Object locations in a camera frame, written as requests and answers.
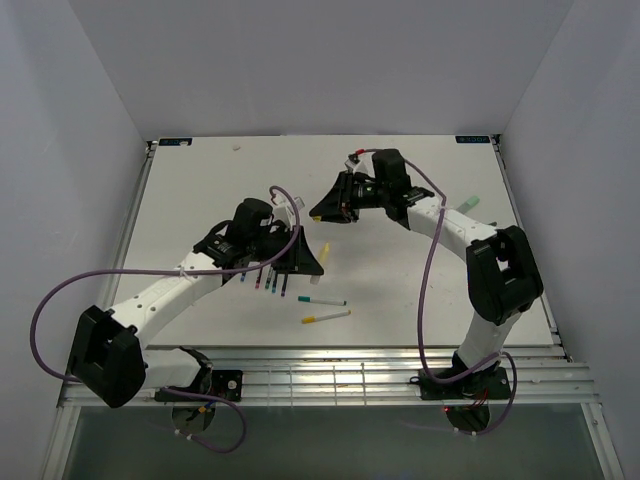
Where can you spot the left blue corner label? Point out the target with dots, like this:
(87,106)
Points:
(178,142)

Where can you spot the yellow highlighter body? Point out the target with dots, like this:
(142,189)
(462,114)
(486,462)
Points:
(322,259)

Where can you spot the aluminium frame rail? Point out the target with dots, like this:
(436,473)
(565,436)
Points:
(380,377)

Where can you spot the purple pen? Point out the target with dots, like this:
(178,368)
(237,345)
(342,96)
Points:
(284,285)

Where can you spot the right blue corner label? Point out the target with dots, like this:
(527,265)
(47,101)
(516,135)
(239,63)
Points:
(472,139)

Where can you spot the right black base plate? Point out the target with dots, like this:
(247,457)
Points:
(491,385)

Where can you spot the blue corner label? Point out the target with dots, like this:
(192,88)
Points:
(472,139)
(178,142)

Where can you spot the yellow capped white marker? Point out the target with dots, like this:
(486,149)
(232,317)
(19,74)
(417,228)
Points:
(326,317)

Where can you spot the green pen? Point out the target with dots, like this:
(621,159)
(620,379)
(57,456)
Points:
(268,279)

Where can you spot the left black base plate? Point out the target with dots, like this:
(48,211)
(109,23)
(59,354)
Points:
(225,384)

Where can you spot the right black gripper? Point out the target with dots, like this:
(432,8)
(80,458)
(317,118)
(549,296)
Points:
(337,205)

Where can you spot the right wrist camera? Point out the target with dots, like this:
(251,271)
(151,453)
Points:
(389,167)

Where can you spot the green capped white marker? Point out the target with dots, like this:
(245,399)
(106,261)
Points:
(322,301)

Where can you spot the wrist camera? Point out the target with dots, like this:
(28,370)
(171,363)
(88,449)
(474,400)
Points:
(389,167)
(253,214)

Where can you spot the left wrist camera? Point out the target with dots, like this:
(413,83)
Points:
(253,214)

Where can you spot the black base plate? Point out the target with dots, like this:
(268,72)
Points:
(491,385)
(225,384)

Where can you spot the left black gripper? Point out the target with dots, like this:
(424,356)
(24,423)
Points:
(299,259)

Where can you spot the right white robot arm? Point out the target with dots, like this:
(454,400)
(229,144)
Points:
(503,280)

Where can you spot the light green marker cap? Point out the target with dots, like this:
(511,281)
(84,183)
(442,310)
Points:
(468,205)

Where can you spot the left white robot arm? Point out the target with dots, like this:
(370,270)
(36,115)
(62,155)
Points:
(110,353)

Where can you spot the red pen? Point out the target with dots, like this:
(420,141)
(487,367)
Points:
(259,278)

